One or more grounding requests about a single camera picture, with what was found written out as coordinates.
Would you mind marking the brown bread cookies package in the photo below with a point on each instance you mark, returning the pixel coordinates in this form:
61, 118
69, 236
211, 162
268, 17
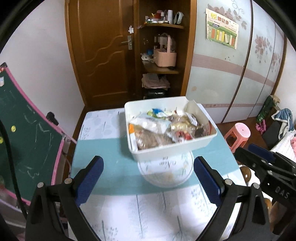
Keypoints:
146, 139

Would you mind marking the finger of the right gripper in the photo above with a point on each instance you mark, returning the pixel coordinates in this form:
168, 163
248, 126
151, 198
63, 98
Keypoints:
262, 153
256, 163

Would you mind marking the green chalkboard pink frame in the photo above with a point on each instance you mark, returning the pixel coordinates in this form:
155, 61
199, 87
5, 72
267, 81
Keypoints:
36, 143

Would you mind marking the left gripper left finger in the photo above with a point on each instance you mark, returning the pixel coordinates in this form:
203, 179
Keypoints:
43, 221

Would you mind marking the folded pink cloth on shelf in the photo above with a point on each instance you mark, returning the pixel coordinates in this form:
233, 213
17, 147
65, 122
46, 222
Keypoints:
152, 81

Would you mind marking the pink plastic stool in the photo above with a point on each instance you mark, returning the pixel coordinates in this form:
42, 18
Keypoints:
241, 133

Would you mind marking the pile of toys and clothes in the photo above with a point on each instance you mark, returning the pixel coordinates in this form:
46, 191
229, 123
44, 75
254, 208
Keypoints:
274, 123

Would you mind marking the white plastic storage bin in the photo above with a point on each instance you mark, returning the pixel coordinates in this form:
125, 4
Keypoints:
172, 106

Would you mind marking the orange oats packet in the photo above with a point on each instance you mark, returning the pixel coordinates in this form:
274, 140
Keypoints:
133, 139

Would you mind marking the wall calendar poster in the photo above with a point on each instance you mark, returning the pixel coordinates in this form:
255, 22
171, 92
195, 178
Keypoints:
221, 29

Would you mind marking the sliding wardrobe floral doors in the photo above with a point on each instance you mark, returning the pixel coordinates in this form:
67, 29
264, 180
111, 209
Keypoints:
232, 84

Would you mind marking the round white decorated plate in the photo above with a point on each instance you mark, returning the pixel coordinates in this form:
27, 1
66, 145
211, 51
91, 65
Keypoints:
168, 172

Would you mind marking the brown wooden door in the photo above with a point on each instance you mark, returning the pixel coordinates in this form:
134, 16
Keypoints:
100, 42

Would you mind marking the blue snowflake snack packet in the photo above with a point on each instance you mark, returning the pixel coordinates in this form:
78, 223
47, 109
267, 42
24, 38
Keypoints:
157, 113

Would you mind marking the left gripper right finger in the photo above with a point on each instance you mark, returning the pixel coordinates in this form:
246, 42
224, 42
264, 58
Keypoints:
252, 222

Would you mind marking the dark brown snack packet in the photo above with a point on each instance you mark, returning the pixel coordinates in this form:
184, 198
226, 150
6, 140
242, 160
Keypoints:
202, 130

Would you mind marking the pink handled basket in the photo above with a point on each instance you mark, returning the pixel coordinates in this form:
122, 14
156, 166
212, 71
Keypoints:
165, 55

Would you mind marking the clear white printed snack bag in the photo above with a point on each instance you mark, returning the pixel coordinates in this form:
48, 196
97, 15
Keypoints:
150, 123

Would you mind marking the wooden corner shelf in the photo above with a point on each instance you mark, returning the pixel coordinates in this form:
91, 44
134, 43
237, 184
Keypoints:
152, 19

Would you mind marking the round wooden bedpost knob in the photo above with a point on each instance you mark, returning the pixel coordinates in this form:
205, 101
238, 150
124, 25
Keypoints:
246, 173

